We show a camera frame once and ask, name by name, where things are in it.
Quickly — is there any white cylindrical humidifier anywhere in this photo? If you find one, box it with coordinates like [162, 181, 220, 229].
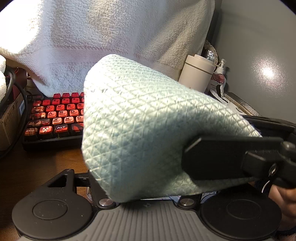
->
[178, 54, 215, 93]

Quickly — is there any large white terry towel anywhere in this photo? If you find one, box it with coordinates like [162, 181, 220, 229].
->
[1, 1, 215, 97]

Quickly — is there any red keycap black keyboard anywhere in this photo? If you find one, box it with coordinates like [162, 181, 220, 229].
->
[23, 92, 84, 143]

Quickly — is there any printed light blue mat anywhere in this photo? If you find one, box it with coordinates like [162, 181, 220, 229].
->
[138, 191, 218, 204]

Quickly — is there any cardboard box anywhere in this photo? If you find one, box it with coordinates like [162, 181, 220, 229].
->
[0, 93, 25, 151]

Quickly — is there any right hand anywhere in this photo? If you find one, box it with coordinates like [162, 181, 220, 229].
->
[269, 185, 296, 218]

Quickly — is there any light green waffle cloth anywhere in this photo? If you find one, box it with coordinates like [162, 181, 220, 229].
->
[82, 54, 259, 203]

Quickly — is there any white pump bottle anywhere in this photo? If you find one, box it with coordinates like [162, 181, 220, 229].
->
[205, 59, 227, 93]

